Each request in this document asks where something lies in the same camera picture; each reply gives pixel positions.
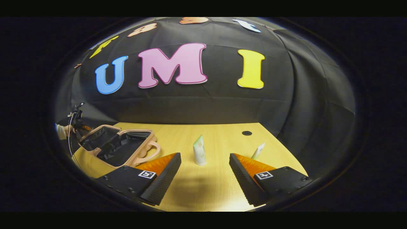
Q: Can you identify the black backdrop cloth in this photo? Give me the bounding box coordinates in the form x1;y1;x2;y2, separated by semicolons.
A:
54;17;356;166

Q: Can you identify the thin black cable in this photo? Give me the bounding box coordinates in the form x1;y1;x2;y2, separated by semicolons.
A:
67;111;79;159

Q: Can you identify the pink suitcase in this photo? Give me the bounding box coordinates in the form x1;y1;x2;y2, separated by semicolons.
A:
78;124;161;168

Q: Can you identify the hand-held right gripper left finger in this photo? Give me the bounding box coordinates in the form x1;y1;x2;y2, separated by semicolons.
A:
95;153;182;205

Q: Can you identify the green and white skin care tube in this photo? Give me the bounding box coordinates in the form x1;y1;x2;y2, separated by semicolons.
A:
193;135;207;166

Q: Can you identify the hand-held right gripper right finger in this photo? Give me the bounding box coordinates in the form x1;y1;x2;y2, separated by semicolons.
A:
229;153;314;206

